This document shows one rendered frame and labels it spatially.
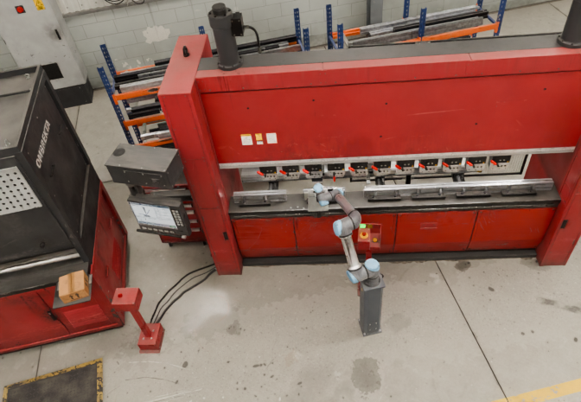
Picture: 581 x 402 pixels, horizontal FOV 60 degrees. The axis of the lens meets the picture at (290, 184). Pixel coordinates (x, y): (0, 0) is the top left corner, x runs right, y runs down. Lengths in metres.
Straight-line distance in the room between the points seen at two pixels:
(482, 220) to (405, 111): 1.47
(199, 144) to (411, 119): 1.69
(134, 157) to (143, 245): 2.18
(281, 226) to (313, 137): 1.07
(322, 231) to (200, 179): 1.33
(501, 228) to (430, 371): 1.49
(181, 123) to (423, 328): 2.86
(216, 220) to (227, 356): 1.26
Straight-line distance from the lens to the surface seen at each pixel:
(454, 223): 4.95
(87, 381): 5.22
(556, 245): 5.37
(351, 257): 3.98
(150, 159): 3.81
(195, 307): 5.23
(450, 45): 4.04
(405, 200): 4.70
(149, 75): 5.76
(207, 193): 4.40
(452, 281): 5.28
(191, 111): 3.83
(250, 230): 4.89
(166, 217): 4.05
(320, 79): 3.79
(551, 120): 4.47
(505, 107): 4.24
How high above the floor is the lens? 4.32
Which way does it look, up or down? 45 degrees down
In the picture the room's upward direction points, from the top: 7 degrees counter-clockwise
